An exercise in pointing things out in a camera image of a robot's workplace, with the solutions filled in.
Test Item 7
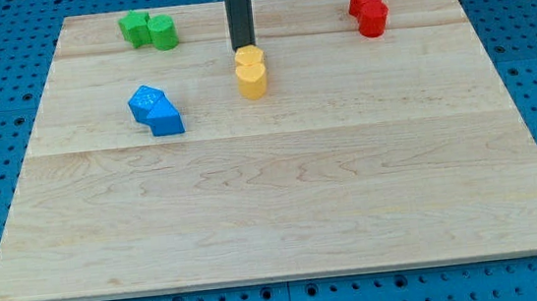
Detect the blue triangle block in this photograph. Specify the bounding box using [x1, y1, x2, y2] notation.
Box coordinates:
[146, 97, 185, 137]

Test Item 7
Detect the green cylinder block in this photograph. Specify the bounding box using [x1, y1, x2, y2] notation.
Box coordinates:
[148, 14, 179, 51]

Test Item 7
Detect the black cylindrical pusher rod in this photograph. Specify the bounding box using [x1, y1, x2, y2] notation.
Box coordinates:
[224, 0, 255, 51]

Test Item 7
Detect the yellow heart block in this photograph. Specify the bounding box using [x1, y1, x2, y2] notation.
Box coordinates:
[235, 63, 268, 100]

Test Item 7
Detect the wooden board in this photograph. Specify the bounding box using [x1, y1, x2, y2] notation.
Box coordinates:
[0, 0, 537, 301]

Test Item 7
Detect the green star block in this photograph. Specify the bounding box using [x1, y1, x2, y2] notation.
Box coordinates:
[118, 11, 152, 48]

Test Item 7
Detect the yellow pentagon block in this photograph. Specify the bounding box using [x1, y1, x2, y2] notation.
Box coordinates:
[234, 44, 265, 67]

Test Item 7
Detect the red hexagon block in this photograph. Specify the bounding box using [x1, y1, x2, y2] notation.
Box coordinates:
[358, 0, 388, 38]

